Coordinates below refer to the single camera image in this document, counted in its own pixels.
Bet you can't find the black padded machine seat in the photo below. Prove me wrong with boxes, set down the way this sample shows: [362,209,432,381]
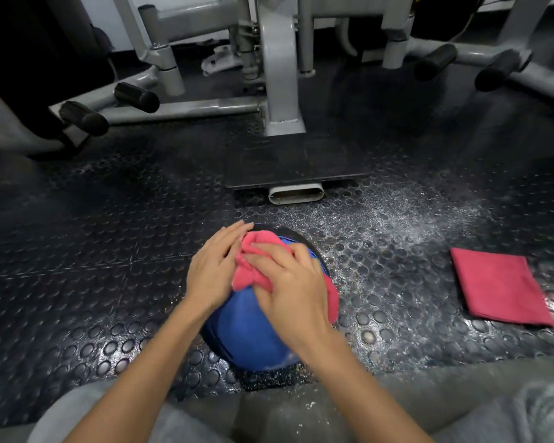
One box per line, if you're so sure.
[0,0,117,158]

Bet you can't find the black machine foot plate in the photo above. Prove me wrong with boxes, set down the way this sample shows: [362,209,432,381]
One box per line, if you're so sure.
[224,135,371,190]

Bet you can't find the person's grey trousers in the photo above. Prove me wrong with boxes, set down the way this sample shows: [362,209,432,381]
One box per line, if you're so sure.
[27,352,554,443]

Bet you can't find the grey metal gym machine frame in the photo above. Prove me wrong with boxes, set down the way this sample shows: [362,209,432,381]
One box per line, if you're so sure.
[51,0,554,207]

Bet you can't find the person's right forearm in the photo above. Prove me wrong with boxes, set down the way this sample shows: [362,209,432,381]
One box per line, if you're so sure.
[292,328,434,443]

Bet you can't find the white crumpled cloth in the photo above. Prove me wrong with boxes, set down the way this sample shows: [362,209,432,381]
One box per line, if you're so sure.
[201,45,244,77]

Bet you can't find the pink cleaning cloth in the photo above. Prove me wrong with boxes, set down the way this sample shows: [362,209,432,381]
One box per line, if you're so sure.
[450,247,554,328]
[232,230,340,324]

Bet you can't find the person's right hand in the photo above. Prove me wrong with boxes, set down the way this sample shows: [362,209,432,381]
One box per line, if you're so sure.
[243,242,337,349]

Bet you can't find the person's left hand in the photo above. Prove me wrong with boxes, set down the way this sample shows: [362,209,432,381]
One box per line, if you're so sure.
[186,220,255,315]

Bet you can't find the blue exercise ball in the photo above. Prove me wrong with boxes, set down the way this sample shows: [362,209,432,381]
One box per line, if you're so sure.
[199,223,334,374]

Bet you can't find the black foam roller pad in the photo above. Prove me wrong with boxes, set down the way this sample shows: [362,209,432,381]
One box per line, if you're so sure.
[414,42,458,82]
[474,49,534,92]
[58,101,110,137]
[114,81,160,114]

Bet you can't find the person's left forearm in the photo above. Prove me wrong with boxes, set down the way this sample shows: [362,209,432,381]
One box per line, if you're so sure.
[64,300,222,443]

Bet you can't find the folded pink cleaning cloth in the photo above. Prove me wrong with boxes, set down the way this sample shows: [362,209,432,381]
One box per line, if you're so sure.
[450,247,554,328]

